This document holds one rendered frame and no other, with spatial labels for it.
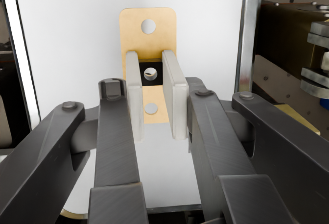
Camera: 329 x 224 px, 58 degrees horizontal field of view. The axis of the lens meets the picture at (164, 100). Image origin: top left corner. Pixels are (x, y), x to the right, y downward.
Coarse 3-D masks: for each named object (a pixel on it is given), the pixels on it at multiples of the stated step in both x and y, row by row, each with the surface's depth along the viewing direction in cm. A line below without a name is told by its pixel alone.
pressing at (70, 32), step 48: (48, 0) 25; (96, 0) 25; (144, 0) 26; (192, 0) 26; (240, 0) 26; (48, 48) 26; (96, 48) 27; (192, 48) 28; (240, 48) 28; (48, 96) 28; (96, 96) 29; (144, 144) 31; (144, 192) 34; (192, 192) 34
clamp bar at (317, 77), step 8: (312, 40) 23; (320, 40) 22; (328, 40) 22; (328, 48) 22; (304, 72) 24; (312, 72) 23; (320, 72) 23; (312, 80) 24; (320, 80) 23; (328, 80) 22
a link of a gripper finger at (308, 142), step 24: (240, 96) 13; (264, 120) 11; (288, 120) 11; (264, 144) 11; (288, 144) 10; (312, 144) 9; (264, 168) 11; (288, 168) 10; (312, 168) 9; (288, 192) 10; (312, 192) 9; (312, 216) 9
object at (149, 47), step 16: (128, 16) 19; (144, 16) 19; (160, 16) 20; (176, 16) 20; (128, 32) 20; (160, 32) 20; (176, 32) 20; (128, 48) 20; (144, 48) 20; (160, 48) 20; (176, 48) 20; (144, 64) 20; (160, 64) 20; (144, 80) 20; (160, 80) 20; (144, 96) 22; (160, 96) 22; (144, 112) 22; (160, 112) 22
